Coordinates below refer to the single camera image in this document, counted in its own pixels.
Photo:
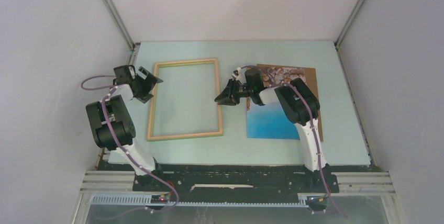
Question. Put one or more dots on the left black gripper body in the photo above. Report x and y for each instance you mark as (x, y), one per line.
(139, 82)

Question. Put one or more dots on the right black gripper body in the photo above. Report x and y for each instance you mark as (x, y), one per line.
(249, 89)

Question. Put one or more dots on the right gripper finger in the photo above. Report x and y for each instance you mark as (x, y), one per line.
(228, 102)
(227, 91)

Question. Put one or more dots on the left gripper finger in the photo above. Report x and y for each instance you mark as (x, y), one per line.
(144, 96)
(150, 79)

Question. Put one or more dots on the wooden picture frame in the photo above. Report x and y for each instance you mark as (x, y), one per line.
(182, 106)

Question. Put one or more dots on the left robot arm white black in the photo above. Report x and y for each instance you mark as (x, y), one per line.
(110, 121)

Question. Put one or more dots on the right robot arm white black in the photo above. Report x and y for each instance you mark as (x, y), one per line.
(300, 106)

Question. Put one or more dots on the landscape photo print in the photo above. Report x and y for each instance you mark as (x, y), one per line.
(267, 122)

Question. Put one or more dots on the brown cardboard backing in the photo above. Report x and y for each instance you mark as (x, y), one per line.
(312, 76)

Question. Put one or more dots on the aluminium base extrusion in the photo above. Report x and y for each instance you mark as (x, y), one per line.
(350, 184)

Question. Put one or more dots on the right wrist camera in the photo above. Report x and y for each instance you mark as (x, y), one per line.
(237, 75)

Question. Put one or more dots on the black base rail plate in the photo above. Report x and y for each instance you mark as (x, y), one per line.
(272, 184)

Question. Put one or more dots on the left aluminium corner post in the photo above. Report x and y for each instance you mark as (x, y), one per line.
(118, 21)

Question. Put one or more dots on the aluminium corner post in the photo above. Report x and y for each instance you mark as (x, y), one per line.
(118, 21)
(349, 22)

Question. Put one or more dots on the grey cable duct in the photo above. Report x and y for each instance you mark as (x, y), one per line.
(148, 200)

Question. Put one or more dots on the right aluminium corner post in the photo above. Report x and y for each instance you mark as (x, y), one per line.
(349, 22)

